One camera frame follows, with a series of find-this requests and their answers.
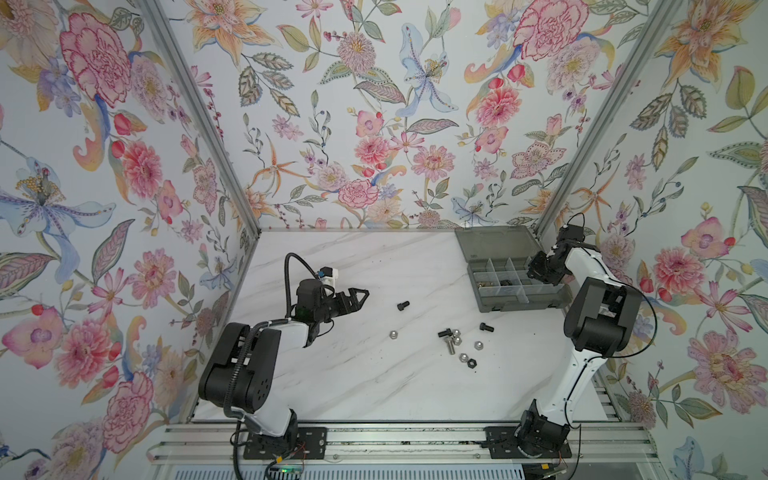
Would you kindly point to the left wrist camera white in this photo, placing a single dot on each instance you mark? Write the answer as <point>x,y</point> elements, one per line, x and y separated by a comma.
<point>328,276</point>

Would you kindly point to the silver bolt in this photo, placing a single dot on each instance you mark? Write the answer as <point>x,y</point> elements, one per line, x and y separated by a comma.
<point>450,345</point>

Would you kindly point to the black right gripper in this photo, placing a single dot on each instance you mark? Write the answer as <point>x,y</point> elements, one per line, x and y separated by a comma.
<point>536,268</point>

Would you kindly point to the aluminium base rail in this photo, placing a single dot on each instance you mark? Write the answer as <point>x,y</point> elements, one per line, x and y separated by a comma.
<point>429,442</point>

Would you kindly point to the aluminium corner post left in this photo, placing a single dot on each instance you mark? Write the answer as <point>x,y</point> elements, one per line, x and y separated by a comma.
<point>160,27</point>

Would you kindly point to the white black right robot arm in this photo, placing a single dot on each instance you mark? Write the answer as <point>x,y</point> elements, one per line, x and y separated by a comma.
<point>599,324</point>

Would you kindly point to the aluminium corner post right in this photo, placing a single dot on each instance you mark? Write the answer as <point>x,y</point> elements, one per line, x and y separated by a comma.
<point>657,24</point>

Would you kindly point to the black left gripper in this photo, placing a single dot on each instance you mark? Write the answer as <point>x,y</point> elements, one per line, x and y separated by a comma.
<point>352,305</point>

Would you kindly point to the grey plastic organizer box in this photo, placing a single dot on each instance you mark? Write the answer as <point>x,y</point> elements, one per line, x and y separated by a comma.
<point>497,264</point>

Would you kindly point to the aluminium corner post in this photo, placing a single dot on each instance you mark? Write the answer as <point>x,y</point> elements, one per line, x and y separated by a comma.
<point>657,24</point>
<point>160,27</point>

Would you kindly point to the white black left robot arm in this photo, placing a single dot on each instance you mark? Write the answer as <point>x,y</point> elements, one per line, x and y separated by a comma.
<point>218,384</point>

